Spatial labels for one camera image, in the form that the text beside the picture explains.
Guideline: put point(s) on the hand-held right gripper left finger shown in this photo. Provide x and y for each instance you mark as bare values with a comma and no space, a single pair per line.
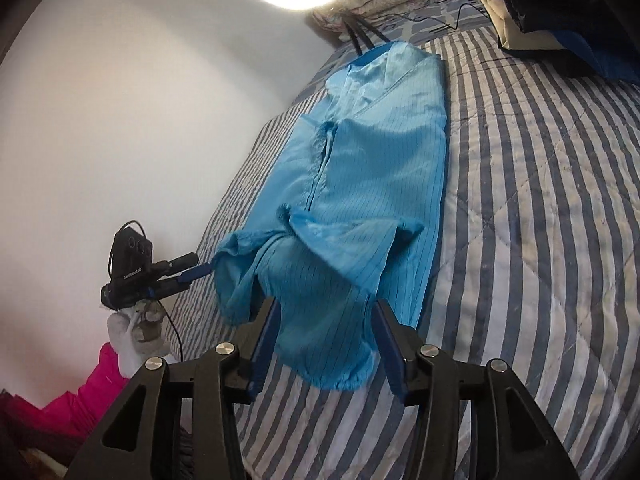
265,342

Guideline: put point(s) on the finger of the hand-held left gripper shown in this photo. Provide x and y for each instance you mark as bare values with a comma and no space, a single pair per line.
172,287
187,265

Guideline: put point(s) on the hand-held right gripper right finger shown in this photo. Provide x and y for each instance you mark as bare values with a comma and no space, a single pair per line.
387,345

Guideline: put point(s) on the light blue striped garment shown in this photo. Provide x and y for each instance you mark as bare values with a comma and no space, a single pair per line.
360,185

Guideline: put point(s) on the person's left forearm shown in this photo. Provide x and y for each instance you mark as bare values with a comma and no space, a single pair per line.
95,395

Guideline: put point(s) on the person's left hand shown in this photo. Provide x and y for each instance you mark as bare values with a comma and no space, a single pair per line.
125,345

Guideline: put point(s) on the blue white striped quilt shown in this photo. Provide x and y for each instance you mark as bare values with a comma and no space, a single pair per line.
525,235

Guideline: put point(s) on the dark red garment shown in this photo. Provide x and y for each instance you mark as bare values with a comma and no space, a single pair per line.
30,425

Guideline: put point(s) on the black light stand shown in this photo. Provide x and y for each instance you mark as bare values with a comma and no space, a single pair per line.
356,35

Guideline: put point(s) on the dark cloth pile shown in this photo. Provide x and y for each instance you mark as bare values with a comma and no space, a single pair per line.
565,5

